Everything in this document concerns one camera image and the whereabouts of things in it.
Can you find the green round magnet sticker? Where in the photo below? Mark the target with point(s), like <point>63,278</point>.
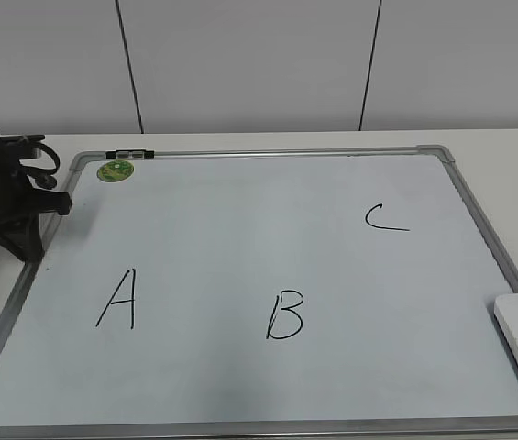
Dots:
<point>114,171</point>

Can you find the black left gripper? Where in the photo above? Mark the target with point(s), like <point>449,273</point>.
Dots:
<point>25,193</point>

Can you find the grey wrist camera box left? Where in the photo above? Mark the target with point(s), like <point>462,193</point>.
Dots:
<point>24,147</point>

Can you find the white board with grey frame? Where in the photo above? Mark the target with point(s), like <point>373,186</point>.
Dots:
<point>332,293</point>

